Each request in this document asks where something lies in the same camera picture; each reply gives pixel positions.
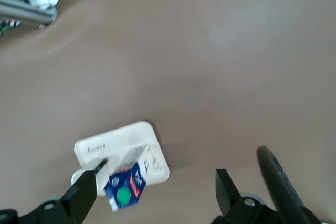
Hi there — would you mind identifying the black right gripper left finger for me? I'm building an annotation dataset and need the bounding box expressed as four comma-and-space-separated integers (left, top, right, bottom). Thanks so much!
0, 168, 98, 224

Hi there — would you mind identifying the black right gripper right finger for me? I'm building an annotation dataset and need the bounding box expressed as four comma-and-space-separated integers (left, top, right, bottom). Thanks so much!
211, 168, 283, 224

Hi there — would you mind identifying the blue milk carton green cap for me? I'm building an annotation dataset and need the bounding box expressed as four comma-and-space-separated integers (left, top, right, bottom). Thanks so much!
104, 146, 151, 212

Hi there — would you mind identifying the white rectangular tray script print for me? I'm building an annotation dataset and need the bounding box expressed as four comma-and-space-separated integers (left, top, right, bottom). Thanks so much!
73, 121, 170, 190

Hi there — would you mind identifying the aluminium profile post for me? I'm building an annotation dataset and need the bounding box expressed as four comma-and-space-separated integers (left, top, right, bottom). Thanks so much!
0, 0, 58, 27

